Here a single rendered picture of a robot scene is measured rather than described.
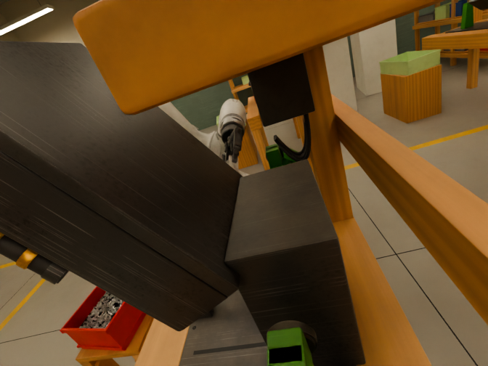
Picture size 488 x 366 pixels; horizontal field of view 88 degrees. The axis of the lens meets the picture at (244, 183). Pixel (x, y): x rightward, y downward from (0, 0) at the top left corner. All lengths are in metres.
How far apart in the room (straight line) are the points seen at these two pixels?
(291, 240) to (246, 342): 0.40
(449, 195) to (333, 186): 0.55
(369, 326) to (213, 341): 0.39
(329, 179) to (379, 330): 0.44
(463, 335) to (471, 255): 1.46
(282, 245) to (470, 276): 0.22
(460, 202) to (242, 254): 0.29
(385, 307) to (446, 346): 1.01
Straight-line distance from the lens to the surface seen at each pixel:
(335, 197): 0.94
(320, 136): 0.83
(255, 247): 0.42
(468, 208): 0.39
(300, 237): 0.41
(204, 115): 7.95
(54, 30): 9.23
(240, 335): 0.76
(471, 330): 1.83
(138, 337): 1.09
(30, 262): 0.53
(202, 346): 0.79
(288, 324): 0.42
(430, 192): 0.41
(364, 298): 0.78
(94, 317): 1.17
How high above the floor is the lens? 1.51
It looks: 25 degrees down
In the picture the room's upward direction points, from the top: 21 degrees counter-clockwise
